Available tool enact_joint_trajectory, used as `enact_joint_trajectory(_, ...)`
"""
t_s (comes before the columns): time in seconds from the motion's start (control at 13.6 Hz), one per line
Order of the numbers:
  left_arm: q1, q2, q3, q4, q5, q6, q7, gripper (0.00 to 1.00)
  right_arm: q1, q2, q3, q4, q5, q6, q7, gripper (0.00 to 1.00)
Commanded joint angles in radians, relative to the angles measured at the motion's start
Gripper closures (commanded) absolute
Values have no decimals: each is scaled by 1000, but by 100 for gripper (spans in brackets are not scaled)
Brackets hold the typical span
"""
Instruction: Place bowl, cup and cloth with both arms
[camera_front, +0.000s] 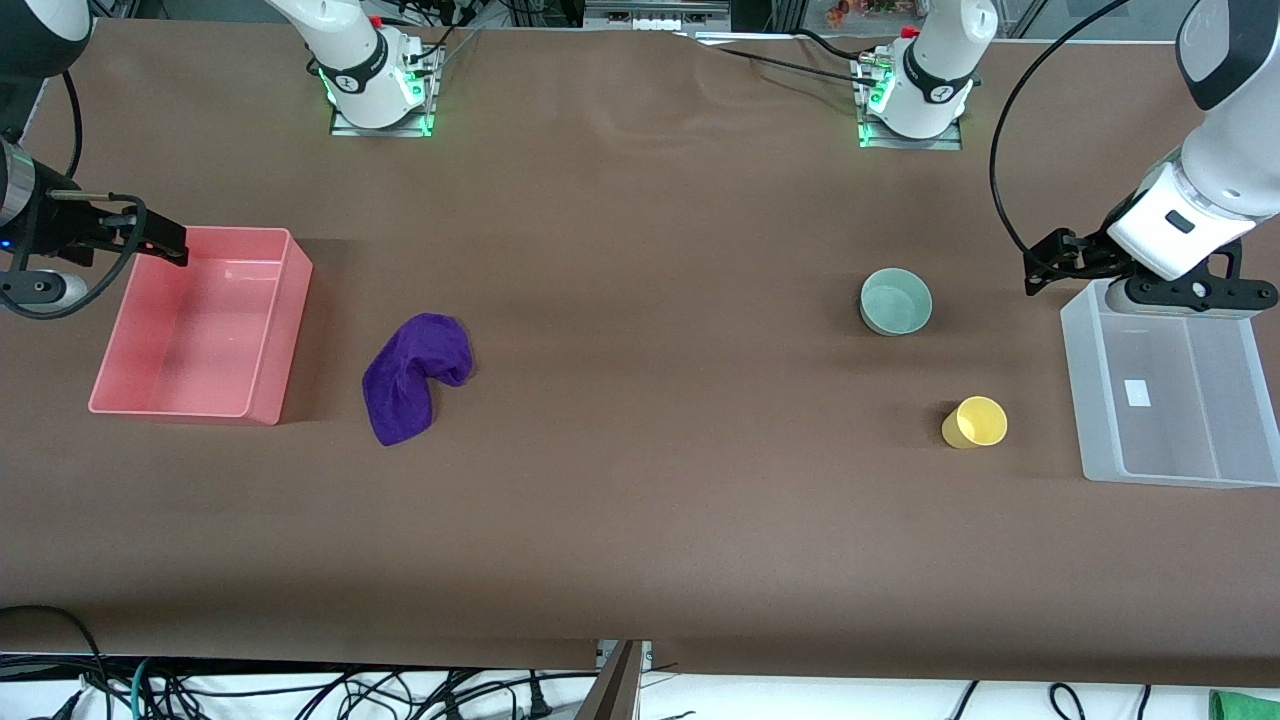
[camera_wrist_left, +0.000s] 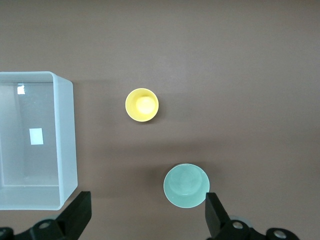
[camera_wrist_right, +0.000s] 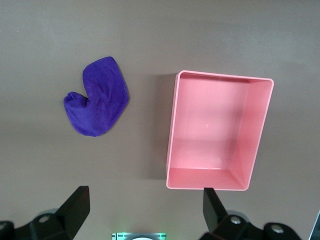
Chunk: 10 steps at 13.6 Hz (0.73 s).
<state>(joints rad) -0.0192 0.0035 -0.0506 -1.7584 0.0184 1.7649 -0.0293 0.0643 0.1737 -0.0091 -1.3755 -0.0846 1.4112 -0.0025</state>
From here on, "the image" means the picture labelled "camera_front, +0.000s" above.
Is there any pale green bowl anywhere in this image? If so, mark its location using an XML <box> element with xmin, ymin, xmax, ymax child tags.
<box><xmin>859</xmin><ymin>267</ymin><xmax>934</xmax><ymax>338</ymax></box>

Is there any yellow plastic cup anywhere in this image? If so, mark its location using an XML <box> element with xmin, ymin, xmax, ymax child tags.
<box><xmin>941</xmin><ymin>396</ymin><xmax>1009</xmax><ymax>451</ymax></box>

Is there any purple cloth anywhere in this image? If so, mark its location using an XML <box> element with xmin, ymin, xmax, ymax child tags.
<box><xmin>362</xmin><ymin>313</ymin><xmax>475</xmax><ymax>448</ymax></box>

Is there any pink plastic bin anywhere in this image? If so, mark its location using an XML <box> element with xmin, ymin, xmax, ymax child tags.
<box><xmin>88</xmin><ymin>227</ymin><xmax>314</xmax><ymax>427</ymax></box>

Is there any translucent white plastic bin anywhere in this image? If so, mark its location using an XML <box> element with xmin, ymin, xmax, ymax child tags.
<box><xmin>1059</xmin><ymin>278</ymin><xmax>1280</xmax><ymax>491</ymax></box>

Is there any orange colourful object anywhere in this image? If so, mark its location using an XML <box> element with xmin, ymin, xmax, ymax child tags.
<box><xmin>824</xmin><ymin>0</ymin><xmax>903</xmax><ymax>28</ymax></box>

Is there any brown table cover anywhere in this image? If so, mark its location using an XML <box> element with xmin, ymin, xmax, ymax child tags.
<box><xmin>0</xmin><ymin>18</ymin><xmax>1280</xmax><ymax>691</ymax></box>

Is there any green fabric object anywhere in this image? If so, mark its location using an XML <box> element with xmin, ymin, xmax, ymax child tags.
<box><xmin>1208</xmin><ymin>688</ymin><xmax>1280</xmax><ymax>720</ymax></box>

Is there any grey metal bar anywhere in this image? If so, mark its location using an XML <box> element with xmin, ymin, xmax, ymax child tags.
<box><xmin>574</xmin><ymin>640</ymin><xmax>647</xmax><ymax>720</ymax></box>

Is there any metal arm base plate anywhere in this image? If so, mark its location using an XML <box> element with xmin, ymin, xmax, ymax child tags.
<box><xmin>856</xmin><ymin>58</ymin><xmax>965</xmax><ymax>152</ymax></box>
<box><xmin>328</xmin><ymin>45</ymin><xmax>442</xmax><ymax>139</ymax></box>

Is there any black base cable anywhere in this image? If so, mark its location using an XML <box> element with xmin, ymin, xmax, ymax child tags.
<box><xmin>678</xmin><ymin>34</ymin><xmax>873</xmax><ymax>83</ymax></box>
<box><xmin>793</xmin><ymin>27</ymin><xmax>883</xmax><ymax>65</ymax></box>

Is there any black floor cable tangle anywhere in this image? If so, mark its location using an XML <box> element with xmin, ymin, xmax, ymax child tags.
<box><xmin>150</xmin><ymin>665</ymin><xmax>561</xmax><ymax>720</ymax></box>

